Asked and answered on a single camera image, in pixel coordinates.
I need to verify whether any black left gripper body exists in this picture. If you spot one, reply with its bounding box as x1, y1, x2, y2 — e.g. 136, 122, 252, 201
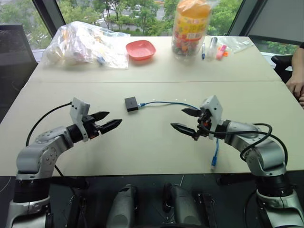
82, 114, 102, 141

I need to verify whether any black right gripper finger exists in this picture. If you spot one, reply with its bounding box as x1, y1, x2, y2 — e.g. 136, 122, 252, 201
181, 107, 201, 118
170, 122, 199, 137

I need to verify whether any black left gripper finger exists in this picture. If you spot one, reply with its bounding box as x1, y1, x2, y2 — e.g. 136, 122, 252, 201
91, 111, 111, 123
99, 118, 123, 135

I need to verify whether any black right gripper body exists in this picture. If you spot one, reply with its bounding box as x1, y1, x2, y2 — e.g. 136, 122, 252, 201
193, 110, 213, 142

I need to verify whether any small black adapter box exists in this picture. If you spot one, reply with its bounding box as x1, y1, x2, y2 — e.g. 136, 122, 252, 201
124, 96, 139, 114

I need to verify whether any bystander's bare hand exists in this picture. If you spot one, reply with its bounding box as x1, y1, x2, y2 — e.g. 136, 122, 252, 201
285, 73, 304, 107

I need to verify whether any pink highlighter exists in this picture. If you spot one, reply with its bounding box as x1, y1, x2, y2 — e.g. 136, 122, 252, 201
215, 45, 227, 60

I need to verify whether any clear bag of small items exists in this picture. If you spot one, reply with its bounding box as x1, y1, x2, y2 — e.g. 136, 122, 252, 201
41, 21, 131, 70

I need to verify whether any grey rounded robot leg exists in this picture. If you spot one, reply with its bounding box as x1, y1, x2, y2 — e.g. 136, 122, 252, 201
111, 184, 139, 228
162, 182, 203, 228

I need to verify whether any red plastic bowl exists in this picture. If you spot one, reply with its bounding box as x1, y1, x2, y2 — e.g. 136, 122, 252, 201
125, 39, 157, 61

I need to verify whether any clear candy jar orange lid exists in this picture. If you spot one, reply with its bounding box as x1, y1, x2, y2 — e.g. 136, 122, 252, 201
171, 0, 212, 62

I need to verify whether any empty clear plastic bag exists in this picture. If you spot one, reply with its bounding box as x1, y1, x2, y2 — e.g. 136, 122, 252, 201
217, 36, 253, 54

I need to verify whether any black office chair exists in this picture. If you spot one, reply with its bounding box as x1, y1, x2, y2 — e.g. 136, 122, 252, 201
270, 54, 294, 84

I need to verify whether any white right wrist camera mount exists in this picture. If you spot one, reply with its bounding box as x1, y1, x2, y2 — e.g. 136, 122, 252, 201
199, 95, 224, 140

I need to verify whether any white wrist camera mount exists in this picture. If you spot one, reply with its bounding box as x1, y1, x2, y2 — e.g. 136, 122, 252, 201
199, 95, 224, 140
69, 96, 91, 143

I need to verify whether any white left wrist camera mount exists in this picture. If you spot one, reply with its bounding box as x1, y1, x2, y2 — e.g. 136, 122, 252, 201
69, 96, 91, 143

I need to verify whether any blue cable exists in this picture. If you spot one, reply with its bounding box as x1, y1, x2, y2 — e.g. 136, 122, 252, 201
138, 101, 220, 171

